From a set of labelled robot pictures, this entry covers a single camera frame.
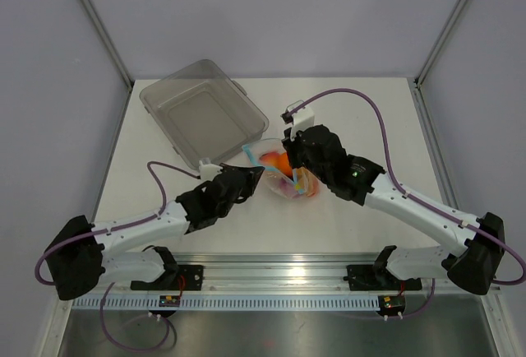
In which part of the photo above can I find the clear zip top bag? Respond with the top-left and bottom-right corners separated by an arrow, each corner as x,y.
242,138 -> 320,199

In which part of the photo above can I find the orange fake orange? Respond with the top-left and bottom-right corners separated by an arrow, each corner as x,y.
275,152 -> 293,178

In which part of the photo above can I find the clear grey plastic container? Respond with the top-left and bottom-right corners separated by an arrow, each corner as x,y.
139,59 -> 269,169

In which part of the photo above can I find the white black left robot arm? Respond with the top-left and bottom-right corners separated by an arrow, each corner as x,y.
35,164 -> 265,300

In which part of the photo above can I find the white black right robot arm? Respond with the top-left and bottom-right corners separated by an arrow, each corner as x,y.
282,125 -> 505,295

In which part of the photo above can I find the pink fake peach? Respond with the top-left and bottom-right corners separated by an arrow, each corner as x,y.
259,151 -> 281,169

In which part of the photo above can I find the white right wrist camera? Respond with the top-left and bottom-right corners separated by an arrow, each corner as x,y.
281,100 -> 315,141

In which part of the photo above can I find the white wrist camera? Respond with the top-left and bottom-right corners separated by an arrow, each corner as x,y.
199,158 -> 223,181
281,100 -> 315,141

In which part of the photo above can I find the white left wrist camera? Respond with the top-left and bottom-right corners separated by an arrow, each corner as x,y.
199,158 -> 223,181

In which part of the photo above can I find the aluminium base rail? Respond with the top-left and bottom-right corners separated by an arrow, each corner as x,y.
55,252 -> 501,295

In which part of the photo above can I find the black left mount plate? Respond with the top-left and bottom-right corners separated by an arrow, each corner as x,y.
130,265 -> 204,291

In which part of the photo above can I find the black mount plate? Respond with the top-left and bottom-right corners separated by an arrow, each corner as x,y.
130,265 -> 204,291
343,264 -> 422,291

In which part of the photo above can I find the white slotted cable duct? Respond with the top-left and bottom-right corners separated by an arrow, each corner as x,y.
72,293 -> 380,312

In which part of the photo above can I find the black right mount plate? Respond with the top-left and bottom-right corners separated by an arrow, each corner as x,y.
343,264 -> 422,291

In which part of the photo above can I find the right aluminium frame post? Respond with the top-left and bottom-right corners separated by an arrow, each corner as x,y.
413,0 -> 471,90

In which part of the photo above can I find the aluminium frame post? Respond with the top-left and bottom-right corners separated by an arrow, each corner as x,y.
79,0 -> 134,92
413,0 -> 471,90

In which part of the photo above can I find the left aluminium frame post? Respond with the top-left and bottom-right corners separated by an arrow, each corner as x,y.
79,0 -> 134,92

